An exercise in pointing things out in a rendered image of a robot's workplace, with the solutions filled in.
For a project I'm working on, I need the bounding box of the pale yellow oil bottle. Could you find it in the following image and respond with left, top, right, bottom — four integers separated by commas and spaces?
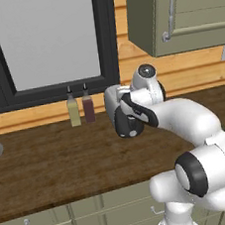
63, 84, 83, 129

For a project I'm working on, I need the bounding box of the dark red vinegar bottle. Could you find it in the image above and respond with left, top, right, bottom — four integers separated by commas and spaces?
79, 82, 98, 125

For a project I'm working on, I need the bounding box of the black framed window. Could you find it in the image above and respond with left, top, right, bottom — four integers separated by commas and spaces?
0, 0, 128, 115

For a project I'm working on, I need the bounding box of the olive green wall cupboard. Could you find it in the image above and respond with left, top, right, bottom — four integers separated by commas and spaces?
123, 0, 225, 61

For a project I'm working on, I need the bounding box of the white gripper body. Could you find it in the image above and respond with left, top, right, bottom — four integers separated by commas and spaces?
102, 84, 126, 127

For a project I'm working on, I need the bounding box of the silver cupboard door handle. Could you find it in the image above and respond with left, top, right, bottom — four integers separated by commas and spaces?
157, 0, 180, 44

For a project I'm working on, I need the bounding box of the olive green cupboard door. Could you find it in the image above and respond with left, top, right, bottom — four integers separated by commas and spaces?
148, 0, 225, 58

